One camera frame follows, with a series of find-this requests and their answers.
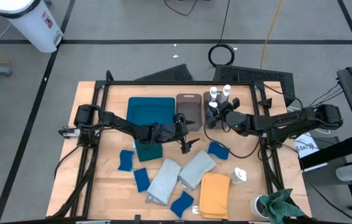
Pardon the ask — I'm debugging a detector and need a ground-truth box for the blue sponge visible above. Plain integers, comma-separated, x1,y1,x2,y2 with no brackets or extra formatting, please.
207,141,231,161
133,167,151,193
118,149,135,172

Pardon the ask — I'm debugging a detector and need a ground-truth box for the black floor cable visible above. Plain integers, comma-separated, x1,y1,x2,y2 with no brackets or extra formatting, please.
164,0,199,16

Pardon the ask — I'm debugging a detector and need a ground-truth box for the teal plastic bin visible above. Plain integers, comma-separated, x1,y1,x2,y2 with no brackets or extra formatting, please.
126,96,176,127

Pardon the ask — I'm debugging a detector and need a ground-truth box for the black perforated computer case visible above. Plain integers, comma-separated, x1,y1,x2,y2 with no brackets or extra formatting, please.
213,64,296,108

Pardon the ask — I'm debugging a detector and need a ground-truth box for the green crumpled cloth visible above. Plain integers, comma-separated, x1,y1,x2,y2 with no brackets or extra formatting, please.
259,188,306,224

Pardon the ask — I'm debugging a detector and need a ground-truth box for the grey waffle towel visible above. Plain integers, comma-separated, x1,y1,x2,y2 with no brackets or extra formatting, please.
146,158,183,206
178,149,217,191

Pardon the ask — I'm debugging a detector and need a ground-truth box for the translucent water bottle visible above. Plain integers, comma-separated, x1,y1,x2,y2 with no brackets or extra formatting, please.
335,164,352,182

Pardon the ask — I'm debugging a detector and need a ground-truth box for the white trash bin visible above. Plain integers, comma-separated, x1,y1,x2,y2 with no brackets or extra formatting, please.
0,0,65,54

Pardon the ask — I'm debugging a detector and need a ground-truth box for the white cup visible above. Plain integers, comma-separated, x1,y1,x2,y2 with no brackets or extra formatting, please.
249,194,270,219

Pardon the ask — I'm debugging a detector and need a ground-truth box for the dark green towel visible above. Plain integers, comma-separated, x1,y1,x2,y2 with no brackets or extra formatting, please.
134,140,163,162

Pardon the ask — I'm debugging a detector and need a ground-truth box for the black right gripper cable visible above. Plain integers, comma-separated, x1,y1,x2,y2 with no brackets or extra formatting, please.
202,119,261,159

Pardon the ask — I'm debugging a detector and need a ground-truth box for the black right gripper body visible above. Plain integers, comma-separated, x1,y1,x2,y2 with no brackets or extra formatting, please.
224,110,253,138

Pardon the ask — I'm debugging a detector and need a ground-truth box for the yellow hanging cable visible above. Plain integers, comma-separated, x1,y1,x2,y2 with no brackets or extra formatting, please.
259,0,284,70

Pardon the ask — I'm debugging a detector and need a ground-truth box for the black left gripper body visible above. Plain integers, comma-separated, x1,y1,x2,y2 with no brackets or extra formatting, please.
158,113,189,143

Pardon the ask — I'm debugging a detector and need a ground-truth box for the orange towel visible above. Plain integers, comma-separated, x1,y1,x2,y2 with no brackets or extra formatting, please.
198,172,232,220

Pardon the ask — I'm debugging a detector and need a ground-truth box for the black hanging cable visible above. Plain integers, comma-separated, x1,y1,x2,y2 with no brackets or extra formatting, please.
207,0,235,67

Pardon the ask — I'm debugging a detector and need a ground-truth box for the black flat panel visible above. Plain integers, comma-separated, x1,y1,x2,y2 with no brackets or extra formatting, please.
134,63,195,82

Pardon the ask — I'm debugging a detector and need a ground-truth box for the black metal table frame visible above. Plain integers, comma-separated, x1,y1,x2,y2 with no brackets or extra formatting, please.
50,70,288,218

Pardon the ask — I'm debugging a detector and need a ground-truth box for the black cart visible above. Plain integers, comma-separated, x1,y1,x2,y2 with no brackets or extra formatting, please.
298,133,352,214

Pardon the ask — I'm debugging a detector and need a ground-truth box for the white printed paper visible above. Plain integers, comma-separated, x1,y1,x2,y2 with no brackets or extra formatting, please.
293,133,320,159

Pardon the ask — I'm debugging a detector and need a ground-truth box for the blue fuzzy towel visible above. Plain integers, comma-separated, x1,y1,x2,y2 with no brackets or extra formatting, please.
169,190,195,218

